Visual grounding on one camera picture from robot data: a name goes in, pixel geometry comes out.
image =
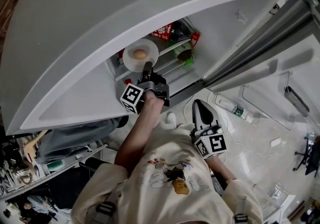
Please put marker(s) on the grey fridge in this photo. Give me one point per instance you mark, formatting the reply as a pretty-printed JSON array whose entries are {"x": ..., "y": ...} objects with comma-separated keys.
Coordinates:
[{"x": 75, "y": 30}]

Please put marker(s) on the small green toy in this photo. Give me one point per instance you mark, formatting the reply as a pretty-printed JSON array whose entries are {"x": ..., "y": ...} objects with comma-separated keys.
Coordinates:
[{"x": 188, "y": 62}]

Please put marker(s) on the blue-grey hanging cloth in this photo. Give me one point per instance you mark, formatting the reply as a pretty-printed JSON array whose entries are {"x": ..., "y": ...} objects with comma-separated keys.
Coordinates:
[{"x": 75, "y": 138}]

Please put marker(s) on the brown egg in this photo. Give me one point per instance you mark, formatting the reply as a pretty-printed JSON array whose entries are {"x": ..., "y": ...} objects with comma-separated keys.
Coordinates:
[{"x": 139, "y": 54}]

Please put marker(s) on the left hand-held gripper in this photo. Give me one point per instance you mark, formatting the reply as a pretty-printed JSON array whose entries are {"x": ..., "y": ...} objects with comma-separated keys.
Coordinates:
[{"x": 157, "y": 85}]

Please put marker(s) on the white plate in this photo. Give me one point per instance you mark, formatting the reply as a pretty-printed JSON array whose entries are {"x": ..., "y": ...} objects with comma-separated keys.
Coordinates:
[{"x": 150, "y": 48}]

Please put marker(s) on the red patterned packet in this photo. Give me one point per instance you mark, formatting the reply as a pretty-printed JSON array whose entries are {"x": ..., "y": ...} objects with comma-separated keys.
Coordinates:
[{"x": 162, "y": 32}]

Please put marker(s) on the clear bottle with green label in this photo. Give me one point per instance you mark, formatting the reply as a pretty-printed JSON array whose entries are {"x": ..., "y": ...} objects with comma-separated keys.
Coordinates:
[{"x": 236, "y": 110}]

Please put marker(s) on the metal shelf rail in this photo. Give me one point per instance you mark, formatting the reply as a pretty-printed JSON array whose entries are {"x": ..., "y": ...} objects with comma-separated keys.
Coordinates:
[{"x": 50, "y": 174}]

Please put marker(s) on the person's left forearm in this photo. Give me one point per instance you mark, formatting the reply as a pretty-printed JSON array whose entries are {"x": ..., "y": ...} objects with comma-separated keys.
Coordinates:
[{"x": 140, "y": 133}]

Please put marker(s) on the wooden clothes hanger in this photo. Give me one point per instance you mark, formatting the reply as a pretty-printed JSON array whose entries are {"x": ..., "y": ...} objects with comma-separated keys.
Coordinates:
[{"x": 32, "y": 146}]

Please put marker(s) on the person's right forearm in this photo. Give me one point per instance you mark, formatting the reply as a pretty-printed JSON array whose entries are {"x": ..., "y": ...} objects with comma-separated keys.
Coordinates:
[{"x": 221, "y": 168}]

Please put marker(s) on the white power adapter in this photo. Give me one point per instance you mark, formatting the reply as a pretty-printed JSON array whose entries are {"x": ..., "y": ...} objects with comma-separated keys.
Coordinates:
[{"x": 276, "y": 141}]

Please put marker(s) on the clear door shelf bin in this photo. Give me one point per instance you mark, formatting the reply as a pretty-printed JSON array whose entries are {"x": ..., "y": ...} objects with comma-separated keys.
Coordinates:
[
  {"x": 255, "y": 108},
  {"x": 300, "y": 118},
  {"x": 275, "y": 195}
]

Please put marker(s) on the black flat box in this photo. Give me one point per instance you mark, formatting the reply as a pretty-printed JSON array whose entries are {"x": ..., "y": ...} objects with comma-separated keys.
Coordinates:
[{"x": 297, "y": 99}]

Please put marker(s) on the white shoe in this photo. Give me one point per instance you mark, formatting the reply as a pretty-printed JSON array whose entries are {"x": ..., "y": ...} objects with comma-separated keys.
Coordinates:
[{"x": 171, "y": 118}]

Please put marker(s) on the grey fridge door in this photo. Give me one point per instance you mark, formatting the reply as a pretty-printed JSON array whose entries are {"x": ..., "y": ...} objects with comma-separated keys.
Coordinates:
[{"x": 272, "y": 43}]

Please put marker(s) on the black office chair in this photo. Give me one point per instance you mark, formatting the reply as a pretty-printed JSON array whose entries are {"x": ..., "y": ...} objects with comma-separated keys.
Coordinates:
[{"x": 305, "y": 155}]

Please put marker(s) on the cream cartoon print shirt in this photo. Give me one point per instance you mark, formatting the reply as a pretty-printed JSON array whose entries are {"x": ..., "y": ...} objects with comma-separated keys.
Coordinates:
[{"x": 162, "y": 193}]

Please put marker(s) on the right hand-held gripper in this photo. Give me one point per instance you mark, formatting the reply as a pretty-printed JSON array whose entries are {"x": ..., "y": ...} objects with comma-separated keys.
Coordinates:
[{"x": 212, "y": 143}]

